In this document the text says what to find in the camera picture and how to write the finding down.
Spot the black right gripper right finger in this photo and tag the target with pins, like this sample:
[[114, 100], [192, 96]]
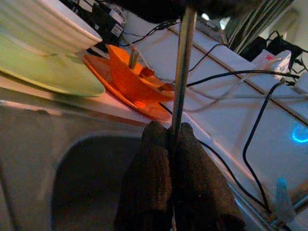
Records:
[[199, 192]]

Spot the stainless steel sink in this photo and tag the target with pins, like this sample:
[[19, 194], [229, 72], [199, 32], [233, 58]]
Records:
[[36, 144]]

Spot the grey pleated curtain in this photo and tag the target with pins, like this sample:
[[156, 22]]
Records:
[[260, 21]]

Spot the metal spoon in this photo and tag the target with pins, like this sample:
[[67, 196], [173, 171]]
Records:
[[183, 72], [133, 57]]

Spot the black power strip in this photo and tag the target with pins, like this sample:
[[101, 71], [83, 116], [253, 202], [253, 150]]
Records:
[[108, 21]]

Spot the orange bowl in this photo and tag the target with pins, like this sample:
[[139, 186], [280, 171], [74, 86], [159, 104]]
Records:
[[134, 79]]

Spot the orange plate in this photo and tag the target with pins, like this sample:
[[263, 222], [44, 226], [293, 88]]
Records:
[[144, 108]]

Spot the white ribbed bowl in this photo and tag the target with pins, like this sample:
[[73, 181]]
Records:
[[48, 29]]

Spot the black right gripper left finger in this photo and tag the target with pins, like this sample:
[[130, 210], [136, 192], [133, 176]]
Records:
[[146, 187]]

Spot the light green plate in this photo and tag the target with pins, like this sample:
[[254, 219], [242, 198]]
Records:
[[48, 74]]

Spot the white power strip red switch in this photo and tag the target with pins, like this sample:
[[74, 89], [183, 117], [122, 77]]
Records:
[[272, 61]]

